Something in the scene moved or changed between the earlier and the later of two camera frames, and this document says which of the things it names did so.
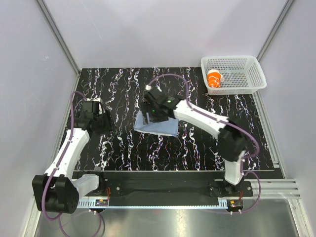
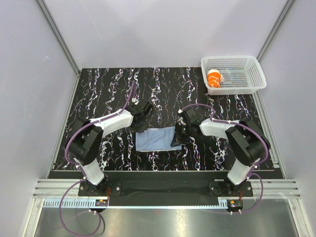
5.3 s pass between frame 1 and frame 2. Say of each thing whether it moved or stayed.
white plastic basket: stayed
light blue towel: moved
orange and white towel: stayed
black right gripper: moved
